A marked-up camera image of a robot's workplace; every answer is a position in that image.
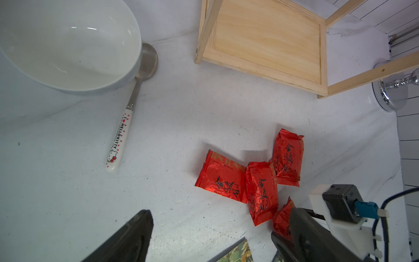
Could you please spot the spoon with white handle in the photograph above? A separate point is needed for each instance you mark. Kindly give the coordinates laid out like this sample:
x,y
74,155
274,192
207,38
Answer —
x,y
148,68

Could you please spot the red tea bag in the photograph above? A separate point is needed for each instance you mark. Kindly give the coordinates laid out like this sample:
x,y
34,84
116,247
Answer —
x,y
261,186
287,158
223,176
281,220

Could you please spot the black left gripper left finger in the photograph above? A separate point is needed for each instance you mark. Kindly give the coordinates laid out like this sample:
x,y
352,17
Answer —
x,y
129,244

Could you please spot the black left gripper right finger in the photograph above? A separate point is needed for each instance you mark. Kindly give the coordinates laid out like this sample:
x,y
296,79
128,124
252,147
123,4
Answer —
x,y
310,242

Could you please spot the chrome cup holder stand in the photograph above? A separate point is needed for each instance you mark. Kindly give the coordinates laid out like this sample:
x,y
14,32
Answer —
x,y
392,92

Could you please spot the light wooden two-tier shelf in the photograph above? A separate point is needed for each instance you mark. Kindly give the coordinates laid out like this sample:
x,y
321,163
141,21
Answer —
x,y
280,41

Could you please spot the green tea bag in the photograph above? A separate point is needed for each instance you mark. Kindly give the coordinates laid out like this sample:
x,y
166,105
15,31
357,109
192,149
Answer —
x,y
238,252

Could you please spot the white ceramic bowl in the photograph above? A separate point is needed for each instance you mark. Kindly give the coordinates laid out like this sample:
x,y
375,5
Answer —
x,y
72,46

